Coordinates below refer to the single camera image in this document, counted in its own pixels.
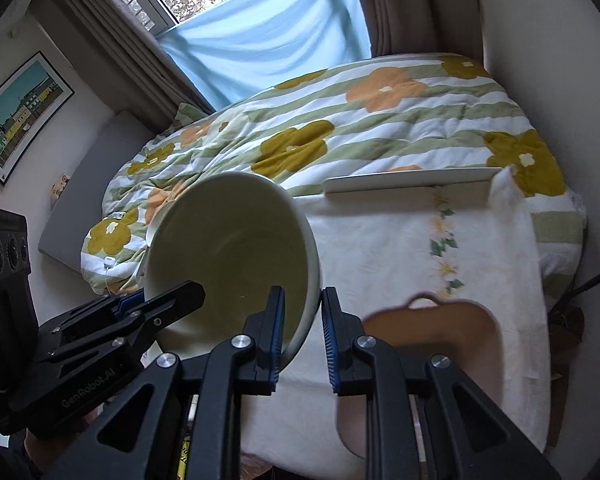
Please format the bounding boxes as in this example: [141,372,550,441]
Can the cream ceramic bowl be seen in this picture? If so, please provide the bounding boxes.
[142,172,322,367]

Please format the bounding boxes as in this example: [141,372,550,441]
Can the grey headboard cushion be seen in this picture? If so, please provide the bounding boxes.
[38,110,156,272]

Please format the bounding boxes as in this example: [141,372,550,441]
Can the small plush toy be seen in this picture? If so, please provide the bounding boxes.
[50,174,70,207]

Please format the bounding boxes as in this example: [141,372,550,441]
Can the white embossed tablecloth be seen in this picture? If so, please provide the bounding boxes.
[242,170,550,479]

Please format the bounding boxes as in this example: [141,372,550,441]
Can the framed colourful houses picture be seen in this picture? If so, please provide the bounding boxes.
[0,51,74,185]

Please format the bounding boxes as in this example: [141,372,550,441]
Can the black floor lamp stand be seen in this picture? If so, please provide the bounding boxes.
[555,273,600,309]

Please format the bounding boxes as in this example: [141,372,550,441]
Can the brown left curtain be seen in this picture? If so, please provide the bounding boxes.
[30,0,213,132]

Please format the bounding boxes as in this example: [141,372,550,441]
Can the brown curtain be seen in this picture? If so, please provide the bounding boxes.
[30,0,213,132]
[360,0,483,61]

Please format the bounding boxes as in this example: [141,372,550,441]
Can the striped floral duvet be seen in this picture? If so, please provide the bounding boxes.
[80,54,585,301]

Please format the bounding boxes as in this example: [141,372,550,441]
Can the light blue window cloth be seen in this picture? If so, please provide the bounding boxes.
[158,0,370,110]

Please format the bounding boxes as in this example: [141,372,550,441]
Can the brown right curtain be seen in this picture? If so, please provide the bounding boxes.
[360,0,483,61]

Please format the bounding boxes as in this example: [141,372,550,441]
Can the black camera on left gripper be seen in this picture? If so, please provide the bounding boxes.
[0,209,38,391]

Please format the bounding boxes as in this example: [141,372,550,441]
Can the brown handled baking dish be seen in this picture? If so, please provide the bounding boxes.
[337,292,529,479]

